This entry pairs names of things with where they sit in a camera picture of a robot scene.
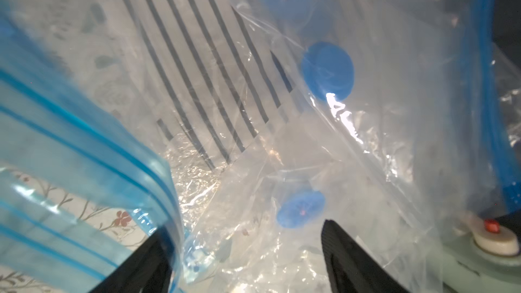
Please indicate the black white striped garment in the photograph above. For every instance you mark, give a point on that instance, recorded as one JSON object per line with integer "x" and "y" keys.
{"x": 220, "y": 80}

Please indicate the vacuum bag with black striped garment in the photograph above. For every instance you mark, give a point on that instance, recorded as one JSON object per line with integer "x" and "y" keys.
{"x": 400, "y": 135}

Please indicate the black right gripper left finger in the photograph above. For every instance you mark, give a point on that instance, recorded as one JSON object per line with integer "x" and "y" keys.
{"x": 148, "y": 269}

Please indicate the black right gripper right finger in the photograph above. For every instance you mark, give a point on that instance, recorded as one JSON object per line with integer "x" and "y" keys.
{"x": 349, "y": 267}

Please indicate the vacuum bag with navy striped garment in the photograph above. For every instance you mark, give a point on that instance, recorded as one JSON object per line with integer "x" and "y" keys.
{"x": 79, "y": 193}

